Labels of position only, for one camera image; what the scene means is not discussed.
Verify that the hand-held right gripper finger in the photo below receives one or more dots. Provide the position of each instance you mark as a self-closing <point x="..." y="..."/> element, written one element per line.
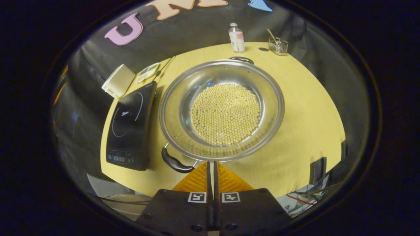
<point x="216" y="203"/>
<point x="210" y="203"/>

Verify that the white divided plate with beans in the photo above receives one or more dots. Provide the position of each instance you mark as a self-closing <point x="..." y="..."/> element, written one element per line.
<point x="147" y="72"/>

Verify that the clear bottle with pink label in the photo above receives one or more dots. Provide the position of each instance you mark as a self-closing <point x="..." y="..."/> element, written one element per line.
<point x="237" y="41"/>

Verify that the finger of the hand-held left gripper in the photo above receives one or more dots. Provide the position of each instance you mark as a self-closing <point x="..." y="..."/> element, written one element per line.
<point x="59" y="95"/>

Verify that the black induction cooktop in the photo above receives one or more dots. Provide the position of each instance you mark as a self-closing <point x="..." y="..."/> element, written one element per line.
<point x="131" y="131"/>

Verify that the pile of yellow soybeans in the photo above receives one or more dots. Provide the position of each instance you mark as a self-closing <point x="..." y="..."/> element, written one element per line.
<point x="226" y="114"/>

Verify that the white boxy appliance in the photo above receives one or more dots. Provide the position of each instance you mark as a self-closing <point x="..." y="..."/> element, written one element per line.
<point x="118" y="82"/>

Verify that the wooden stick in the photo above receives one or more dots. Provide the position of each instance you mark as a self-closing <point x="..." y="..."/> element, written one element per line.
<point x="270" y="33"/>

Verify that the black bracket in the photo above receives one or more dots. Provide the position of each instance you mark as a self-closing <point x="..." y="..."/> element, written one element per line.
<point x="318" y="170"/>

